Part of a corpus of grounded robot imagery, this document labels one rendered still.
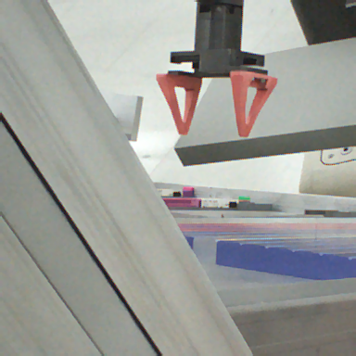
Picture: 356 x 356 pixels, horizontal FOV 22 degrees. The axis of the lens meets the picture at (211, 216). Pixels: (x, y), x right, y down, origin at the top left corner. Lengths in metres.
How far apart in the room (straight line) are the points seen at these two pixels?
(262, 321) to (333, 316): 0.03
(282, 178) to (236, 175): 0.15
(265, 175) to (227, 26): 1.30
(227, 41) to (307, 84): 0.37
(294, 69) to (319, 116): 0.16
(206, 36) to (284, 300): 0.90
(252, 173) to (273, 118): 1.01
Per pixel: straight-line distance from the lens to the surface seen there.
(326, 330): 0.25
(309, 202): 1.00
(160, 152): 2.69
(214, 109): 1.51
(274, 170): 2.39
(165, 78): 1.15
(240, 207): 0.98
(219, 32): 1.11
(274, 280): 0.37
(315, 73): 1.48
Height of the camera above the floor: 1.32
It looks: 34 degrees down
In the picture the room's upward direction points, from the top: 29 degrees counter-clockwise
